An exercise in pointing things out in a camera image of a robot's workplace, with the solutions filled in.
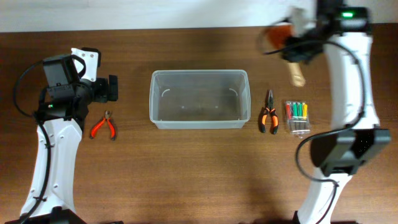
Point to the orange black needle-nose pliers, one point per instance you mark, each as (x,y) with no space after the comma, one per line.
(269,111)

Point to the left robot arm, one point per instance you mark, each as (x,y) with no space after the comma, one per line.
(72,85)

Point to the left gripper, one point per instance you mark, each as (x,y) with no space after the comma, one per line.
(112,88)

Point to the clear case of screwdrivers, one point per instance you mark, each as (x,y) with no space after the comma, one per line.
(297,118)

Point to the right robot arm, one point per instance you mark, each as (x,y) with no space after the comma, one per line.
(343,33)

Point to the clear plastic container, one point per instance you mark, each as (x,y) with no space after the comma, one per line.
(199,99)

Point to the orange scraper wooden handle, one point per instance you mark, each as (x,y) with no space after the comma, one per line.
(277,36)

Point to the small red diagonal cutters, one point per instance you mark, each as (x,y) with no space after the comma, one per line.
(109,121)

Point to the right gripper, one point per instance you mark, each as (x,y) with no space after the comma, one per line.
(298,53)

